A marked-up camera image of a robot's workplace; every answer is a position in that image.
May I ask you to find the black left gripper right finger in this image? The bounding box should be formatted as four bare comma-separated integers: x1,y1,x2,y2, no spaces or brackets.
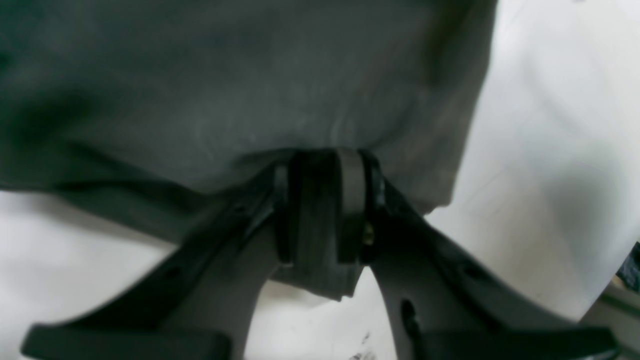
336,149,620,360

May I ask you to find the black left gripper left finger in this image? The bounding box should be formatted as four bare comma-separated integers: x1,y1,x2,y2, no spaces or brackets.
20,154,300,360

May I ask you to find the dark grey t-shirt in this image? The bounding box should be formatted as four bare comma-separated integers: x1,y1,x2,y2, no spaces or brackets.
0,0,501,302

